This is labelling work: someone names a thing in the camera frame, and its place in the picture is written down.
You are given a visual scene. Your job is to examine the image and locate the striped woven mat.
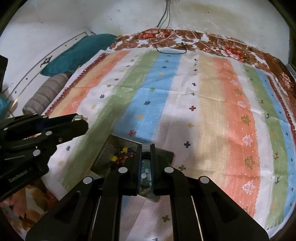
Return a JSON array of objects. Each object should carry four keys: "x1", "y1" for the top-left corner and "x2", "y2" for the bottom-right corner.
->
[{"x1": 21, "y1": 49, "x2": 296, "y2": 241}]

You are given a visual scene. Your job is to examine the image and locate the metal tray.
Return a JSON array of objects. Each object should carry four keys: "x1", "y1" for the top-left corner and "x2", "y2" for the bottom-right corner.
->
[{"x1": 90, "y1": 134, "x2": 175, "y2": 203}]

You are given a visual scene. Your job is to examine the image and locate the grey striped bolster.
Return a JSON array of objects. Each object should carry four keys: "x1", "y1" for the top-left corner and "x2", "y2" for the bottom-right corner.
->
[{"x1": 22, "y1": 73, "x2": 73, "y2": 115}]

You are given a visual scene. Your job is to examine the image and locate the white cable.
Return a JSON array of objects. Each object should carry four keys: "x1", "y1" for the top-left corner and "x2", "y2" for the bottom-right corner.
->
[{"x1": 148, "y1": 30, "x2": 181, "y2": 45}]

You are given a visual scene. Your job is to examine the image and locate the floral bedsheet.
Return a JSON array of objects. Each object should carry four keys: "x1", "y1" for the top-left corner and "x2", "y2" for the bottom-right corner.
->
[{"x1": 0, "y1": 28, "x2": 296, "y2": 232}]

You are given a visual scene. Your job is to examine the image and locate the teal cloth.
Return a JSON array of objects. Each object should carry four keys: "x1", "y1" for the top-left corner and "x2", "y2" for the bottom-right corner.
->
[{"x1": 40, "y1": 34, "x2": 119, "y2": 77}]

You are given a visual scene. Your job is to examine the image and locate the light blue bead bracelet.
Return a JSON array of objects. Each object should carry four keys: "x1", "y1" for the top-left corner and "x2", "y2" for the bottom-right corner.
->
[{"x1": 141, "y1": 144, "x2": 153, "y2": 193}]

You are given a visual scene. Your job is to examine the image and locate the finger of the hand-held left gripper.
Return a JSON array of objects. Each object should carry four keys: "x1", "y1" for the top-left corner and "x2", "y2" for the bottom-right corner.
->
[
  {"x1": 0, "y1": 120, "x2": 89, "y2": 161},
  {"x1": 0, "y1": 113, "x2": 80, "y2": 138}
]

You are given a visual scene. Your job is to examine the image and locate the black cable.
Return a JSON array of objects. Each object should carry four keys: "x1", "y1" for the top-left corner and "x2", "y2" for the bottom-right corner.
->
[{"x1": 156, "y1": 0, "x2": 201, "y2": 54}]

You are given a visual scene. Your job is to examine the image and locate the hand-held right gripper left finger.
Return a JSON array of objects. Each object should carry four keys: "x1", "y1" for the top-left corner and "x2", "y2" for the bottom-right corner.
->
[{"x1": 25, "y1": 144, "x2": 145, "y2": 241}]

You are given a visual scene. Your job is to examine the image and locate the dark and yellow bead bracelet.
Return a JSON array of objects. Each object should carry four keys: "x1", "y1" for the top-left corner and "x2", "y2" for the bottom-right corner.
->
[{"x1": 110, "y1": 146, "x2": 137, "y2": 168}]

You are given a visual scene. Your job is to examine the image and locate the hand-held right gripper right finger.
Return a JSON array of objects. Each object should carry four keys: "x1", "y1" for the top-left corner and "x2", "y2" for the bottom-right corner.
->
[{"x1": 149, "y1": 144, "x2": 270, "y2": 241}]

